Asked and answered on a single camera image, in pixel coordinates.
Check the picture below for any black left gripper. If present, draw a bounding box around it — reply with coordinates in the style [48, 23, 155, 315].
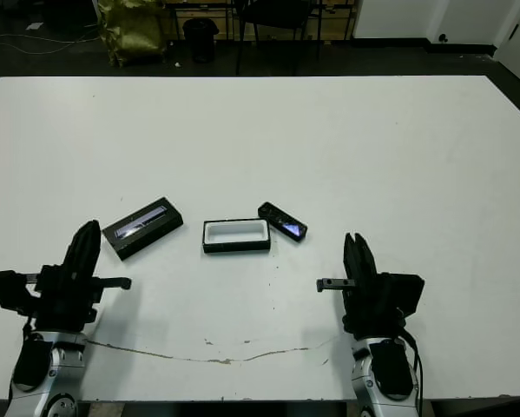
[24, 220, 133, 335]

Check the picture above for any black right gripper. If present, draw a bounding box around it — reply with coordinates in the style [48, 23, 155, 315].
[315, 233, 403, 341]

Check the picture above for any black slim camera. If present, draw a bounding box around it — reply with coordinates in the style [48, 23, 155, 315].
[256, 201, 310, 243]

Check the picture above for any black box base white inlay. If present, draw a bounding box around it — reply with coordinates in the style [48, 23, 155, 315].
[201, 217, 273, 255]

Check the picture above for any crinkled plastic bag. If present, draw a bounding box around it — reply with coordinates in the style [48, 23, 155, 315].
[95, 0, 168, 70]

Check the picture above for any black waste bin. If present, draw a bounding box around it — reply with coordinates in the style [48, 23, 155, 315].
[181, 17, 220, 65]

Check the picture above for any black mesh office chair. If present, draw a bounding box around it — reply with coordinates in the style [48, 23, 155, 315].
[232, 0, 326, 78]

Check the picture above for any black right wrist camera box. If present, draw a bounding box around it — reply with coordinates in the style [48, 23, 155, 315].
[387, 272, 426, 317]

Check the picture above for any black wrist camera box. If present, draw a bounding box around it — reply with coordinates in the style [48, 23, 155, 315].
[0, 268, 30, 313]
[387, 272, 426, 317]

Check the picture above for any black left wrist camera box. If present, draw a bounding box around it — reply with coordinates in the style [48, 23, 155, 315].
[0, 268, 30, 313]

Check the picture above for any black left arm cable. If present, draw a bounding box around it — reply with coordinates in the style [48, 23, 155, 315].
[21, 314, 42, 344]

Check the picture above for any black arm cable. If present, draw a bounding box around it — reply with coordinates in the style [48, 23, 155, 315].
[21, 314, 42, 344]
[396, 323, 425, 412]

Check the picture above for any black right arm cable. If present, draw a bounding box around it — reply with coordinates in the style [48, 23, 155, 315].
[396, 323, 425, 412]

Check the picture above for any thin white floor cable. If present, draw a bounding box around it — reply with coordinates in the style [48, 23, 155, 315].
[0, 32, 100, 56]

